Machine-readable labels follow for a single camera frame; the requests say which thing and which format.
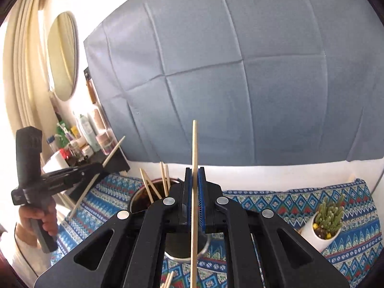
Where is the cream curtain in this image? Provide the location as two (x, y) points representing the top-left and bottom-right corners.
(2, 0), (60, 156)

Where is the person's left hand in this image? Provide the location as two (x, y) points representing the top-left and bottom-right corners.
(18, 198), (59, 237)

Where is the blue patterned tablecloth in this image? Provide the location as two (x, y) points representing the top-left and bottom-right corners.
(51, 172), (382, 288)

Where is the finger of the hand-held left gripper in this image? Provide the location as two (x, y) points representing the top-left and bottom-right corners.
(42, 163), (104, 177)
(45, 170), (111, 193)

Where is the white paper roll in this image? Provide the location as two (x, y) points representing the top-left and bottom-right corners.
(42, 151), (69, 172)

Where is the person's left forearm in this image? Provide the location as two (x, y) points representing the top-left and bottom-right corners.
(12, 223), (62, 286)

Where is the grey-blue wall cloth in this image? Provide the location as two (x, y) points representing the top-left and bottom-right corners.
(83, 0), (384, 167)

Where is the hanging wooden handle brush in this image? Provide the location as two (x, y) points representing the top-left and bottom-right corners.
(87, 79), (97, 103)

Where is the green bottle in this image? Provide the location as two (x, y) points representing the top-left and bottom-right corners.
(57, 121), (71, 149)

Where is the succulent in white pot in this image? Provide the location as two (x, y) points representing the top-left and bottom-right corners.
(300, 193), (345, 253)

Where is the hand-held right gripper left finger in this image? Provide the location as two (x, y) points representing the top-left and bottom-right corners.
(34, 167), (194, 288)

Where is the oval wall mirror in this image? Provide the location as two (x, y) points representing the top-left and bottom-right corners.
(47, 11), (79, 102)

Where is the black cylindrical utensil holder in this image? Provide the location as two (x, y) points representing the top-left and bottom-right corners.
(128, 178), (210, 260)

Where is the pale spray bottle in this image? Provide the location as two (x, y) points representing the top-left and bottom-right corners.
(76, 114), (101, 152)

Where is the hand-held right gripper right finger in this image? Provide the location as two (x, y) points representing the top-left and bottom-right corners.
(196, 167), (351, 288)

